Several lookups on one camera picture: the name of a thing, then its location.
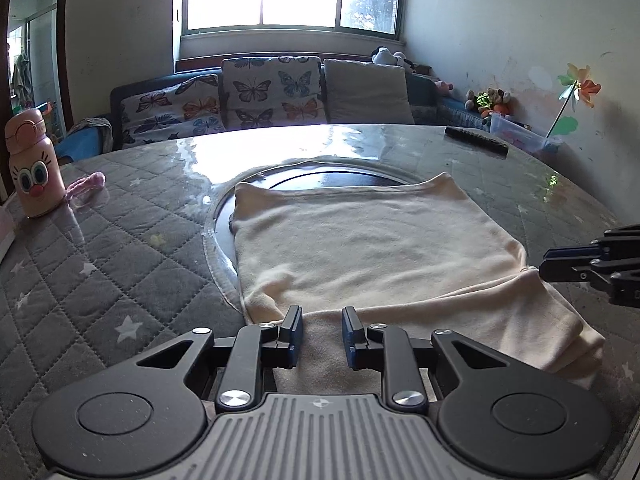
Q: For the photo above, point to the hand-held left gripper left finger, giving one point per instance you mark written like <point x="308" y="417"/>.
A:
<point x="291" y="335"/>

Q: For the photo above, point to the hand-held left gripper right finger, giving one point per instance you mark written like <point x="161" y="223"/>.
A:
<point x="352" y="337"/>

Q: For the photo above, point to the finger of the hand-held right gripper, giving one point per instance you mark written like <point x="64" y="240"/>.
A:
<point x="570" y="254"/>
<point x="575" y="271"/>

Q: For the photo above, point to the cream knit garment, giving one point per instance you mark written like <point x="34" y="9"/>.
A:
<point x="375" y="240"/>

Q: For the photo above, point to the clear plastic storage box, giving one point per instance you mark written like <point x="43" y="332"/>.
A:
<point x="520" y="135"/>

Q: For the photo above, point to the black remote control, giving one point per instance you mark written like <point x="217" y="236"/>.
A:
<point x="475" y="140"/>

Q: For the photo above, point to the dark glass turntable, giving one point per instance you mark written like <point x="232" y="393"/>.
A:
<point x="325" y="179"/>

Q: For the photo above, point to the colourful paper pinwheel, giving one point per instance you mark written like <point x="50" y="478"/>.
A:
<point x="580" y="85"/>

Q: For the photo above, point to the brown plush toy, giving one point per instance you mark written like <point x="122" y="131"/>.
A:
<point x="487" y="100"/>

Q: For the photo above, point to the grey quilted star table cover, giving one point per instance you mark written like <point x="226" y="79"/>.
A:
<point x="100" y="270"/>

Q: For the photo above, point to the pink plush toy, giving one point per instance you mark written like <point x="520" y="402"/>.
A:
<point x="443" y="87"/>

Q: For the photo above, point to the dark blue sofa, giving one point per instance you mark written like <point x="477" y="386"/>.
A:
<point x="425" y="95"/>

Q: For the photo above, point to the butterfly print cushion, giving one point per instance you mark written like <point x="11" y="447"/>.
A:
<point x="270" y="90"/>
<point x="170" y="110"/>

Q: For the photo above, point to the beige cushion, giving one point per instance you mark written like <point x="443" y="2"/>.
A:
<point x="367" y="90"/>

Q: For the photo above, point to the panda plush toy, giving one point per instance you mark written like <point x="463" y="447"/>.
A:
<point x="384" y="56"/>

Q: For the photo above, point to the blue fabric seat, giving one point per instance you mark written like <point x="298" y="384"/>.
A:
<point x="80" y="142"/>

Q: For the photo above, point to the grey crumpled cloth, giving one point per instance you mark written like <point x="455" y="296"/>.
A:
<point x="95" y="124"/>

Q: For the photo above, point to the pink cartoon face bottle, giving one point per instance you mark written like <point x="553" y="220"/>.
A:
<point x="35" y="170"/>

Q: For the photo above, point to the hanging grey jacket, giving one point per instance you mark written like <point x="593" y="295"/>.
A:
<point x="21" y="75"/>

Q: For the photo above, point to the dark wooden door frame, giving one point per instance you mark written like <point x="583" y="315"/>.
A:
<point x="62" y="35"/>

